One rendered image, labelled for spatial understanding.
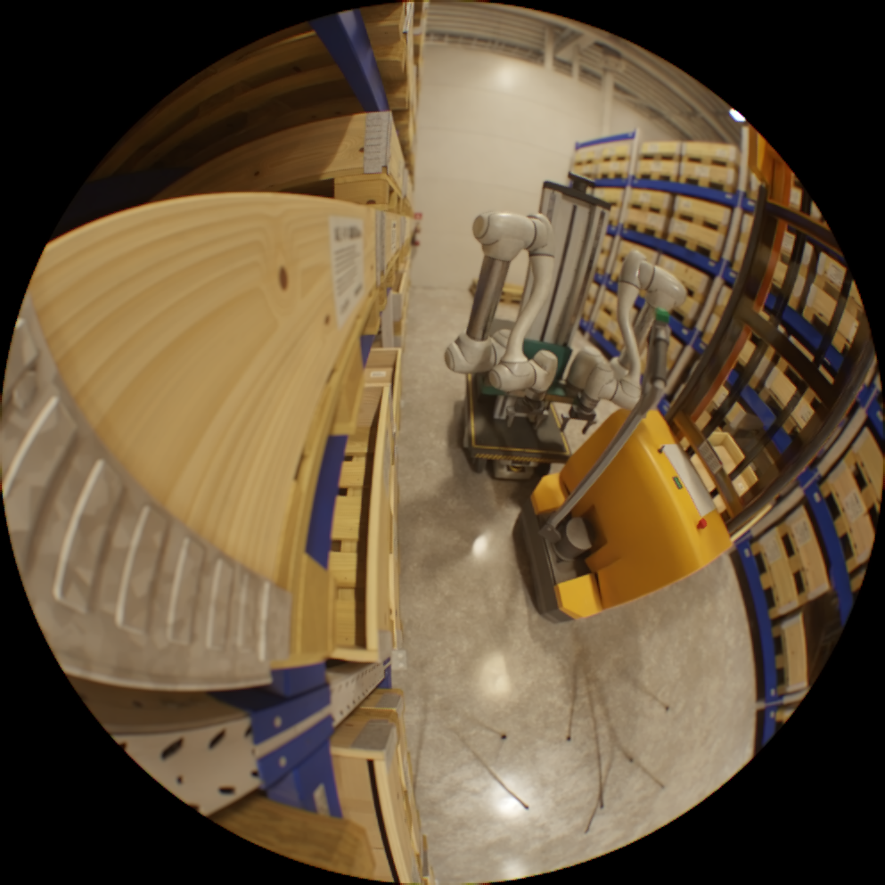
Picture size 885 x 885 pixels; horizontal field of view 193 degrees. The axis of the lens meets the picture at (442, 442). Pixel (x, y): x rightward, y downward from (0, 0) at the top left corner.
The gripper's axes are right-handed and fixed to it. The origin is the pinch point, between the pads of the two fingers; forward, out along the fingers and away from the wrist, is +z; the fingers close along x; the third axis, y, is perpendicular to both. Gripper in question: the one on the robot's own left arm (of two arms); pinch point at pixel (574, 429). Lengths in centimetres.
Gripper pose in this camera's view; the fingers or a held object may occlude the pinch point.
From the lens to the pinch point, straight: 138.7
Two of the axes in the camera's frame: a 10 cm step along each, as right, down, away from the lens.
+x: 10.0, 0.8, 0.3
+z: -0.7, 6.7, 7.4
